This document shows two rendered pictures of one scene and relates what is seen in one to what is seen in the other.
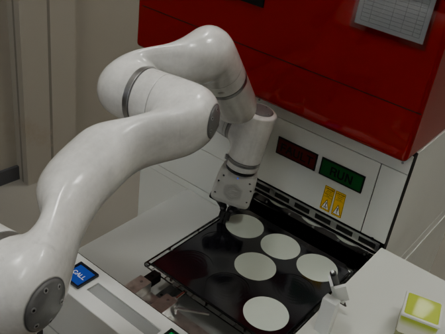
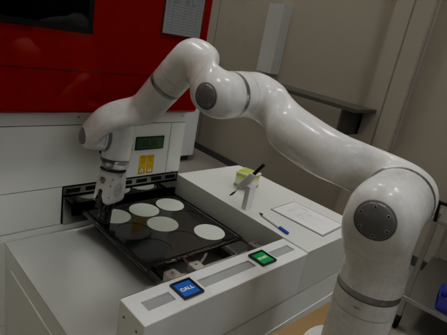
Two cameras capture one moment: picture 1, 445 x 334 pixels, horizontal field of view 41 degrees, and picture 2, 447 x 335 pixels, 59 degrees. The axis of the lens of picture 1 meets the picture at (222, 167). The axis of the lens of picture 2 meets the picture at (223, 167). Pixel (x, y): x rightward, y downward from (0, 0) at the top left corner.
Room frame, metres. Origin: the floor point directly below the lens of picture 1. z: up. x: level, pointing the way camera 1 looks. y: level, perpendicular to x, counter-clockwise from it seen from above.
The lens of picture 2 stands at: (0.77, 0.99, 1.50)
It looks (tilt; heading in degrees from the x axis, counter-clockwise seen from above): 18 degrees down; 278
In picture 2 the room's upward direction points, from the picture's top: 11 degrees clockwise
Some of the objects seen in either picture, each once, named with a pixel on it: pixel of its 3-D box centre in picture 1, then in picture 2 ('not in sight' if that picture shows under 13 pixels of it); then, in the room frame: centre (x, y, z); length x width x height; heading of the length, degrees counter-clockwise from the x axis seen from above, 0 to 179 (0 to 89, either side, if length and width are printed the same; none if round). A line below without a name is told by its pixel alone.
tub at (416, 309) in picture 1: (418, 320); (247, 179); (0.89, -0.43, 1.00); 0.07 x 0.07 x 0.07; 70
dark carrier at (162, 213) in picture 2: (255, 266); (162, 224); (1.10, -0.11, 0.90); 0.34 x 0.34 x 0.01; 55
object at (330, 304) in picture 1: (334, 301); (246, 188); (0.87, -0.25, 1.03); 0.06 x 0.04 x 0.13; 145
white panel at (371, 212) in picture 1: (253, 158); (76, 170); (1.39, -0.08, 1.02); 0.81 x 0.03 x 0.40; 55
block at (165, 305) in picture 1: (159, 310); (201, 273); (0.91, 0.09, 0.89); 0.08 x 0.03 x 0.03; 145
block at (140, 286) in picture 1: (132, 291); (177, 282); (0.96, 0.15, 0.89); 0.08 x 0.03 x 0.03; 145
